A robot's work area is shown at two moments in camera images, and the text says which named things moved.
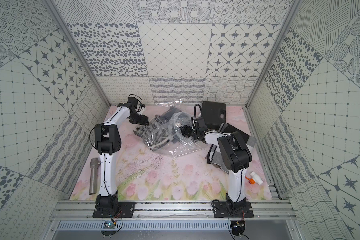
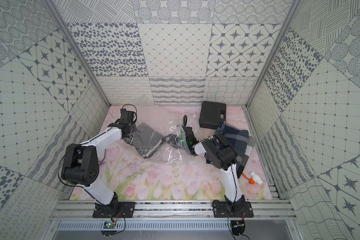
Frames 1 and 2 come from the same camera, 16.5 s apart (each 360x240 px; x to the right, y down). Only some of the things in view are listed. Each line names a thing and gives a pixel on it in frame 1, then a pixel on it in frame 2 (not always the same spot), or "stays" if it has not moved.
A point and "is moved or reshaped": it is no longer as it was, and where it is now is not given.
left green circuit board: [109, 224] stays
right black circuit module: [238, 227] stays
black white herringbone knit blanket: [155, 134] -> [145, 140]
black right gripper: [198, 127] -> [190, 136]
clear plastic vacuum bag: [161, 131] is moved or reshaped
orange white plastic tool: [254, 178] stays
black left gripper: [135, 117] -> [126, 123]
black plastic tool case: [214, 114] stays
